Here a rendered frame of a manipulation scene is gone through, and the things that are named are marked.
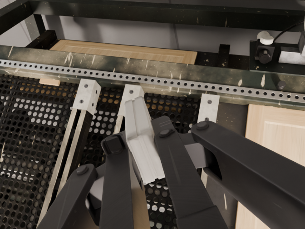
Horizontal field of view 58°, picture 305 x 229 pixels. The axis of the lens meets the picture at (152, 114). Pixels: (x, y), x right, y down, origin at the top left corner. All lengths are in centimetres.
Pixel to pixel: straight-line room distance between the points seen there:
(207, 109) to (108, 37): 128
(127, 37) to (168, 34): 30
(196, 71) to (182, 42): 90
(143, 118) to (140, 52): 152
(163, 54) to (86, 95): 69
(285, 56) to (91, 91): 73
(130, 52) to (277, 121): 98
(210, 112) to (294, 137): 29
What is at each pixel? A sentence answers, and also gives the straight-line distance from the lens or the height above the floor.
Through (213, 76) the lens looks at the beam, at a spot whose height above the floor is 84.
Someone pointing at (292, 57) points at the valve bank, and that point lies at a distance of 114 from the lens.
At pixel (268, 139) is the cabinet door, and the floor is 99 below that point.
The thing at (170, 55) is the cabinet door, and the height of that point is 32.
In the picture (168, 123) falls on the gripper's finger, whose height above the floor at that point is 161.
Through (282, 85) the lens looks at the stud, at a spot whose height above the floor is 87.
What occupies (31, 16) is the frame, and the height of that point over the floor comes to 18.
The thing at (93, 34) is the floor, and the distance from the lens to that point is 214.
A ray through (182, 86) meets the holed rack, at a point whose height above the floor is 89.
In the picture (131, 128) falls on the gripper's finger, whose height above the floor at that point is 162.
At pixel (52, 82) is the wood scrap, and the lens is 125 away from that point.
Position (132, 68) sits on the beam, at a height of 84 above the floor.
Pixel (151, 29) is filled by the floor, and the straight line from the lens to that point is 196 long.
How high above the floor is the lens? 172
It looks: 46 degrees down
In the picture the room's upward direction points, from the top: 158 degrees counter-clockwise
